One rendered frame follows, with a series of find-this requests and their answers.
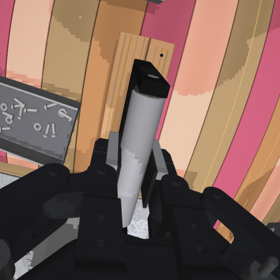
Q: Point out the silver washer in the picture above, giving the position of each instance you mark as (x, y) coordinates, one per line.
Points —
(37, 126)
(3, 107)
(8, 119)

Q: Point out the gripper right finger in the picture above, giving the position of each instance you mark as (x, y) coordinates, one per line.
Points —
(188, 214)

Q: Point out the grey parts tray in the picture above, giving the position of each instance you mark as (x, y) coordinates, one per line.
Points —
(28, 140)

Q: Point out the light wooden block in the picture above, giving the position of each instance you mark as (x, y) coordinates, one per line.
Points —
(131, 50)

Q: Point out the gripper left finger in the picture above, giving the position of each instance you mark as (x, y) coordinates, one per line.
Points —
(98, 196)

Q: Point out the grey and black tie bar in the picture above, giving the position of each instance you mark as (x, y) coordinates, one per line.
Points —
(140, 122)

